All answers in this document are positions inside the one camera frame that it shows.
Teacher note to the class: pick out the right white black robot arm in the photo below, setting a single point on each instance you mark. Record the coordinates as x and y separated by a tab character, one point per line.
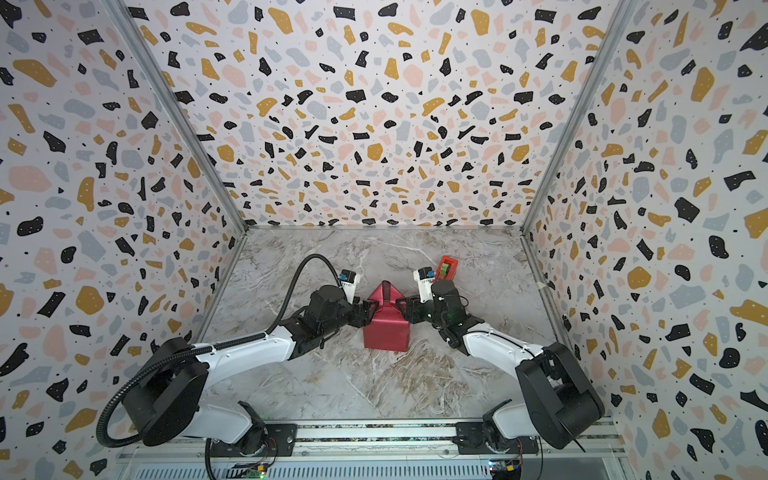
559	401

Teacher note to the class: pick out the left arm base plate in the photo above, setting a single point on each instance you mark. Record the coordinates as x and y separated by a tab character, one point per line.
261	441

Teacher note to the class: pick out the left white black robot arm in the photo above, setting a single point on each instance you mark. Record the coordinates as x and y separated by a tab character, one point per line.
165	399

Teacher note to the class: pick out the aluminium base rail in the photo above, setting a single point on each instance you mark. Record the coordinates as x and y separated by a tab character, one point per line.
386	449

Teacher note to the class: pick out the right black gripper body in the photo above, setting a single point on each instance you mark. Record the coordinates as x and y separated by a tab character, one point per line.
417	308

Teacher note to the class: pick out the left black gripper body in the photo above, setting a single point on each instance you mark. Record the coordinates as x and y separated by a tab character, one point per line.
351	316

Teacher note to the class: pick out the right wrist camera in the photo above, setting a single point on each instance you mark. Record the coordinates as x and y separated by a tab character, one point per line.
424	278

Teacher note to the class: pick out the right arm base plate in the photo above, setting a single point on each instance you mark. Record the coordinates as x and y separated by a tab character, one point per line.
504	430

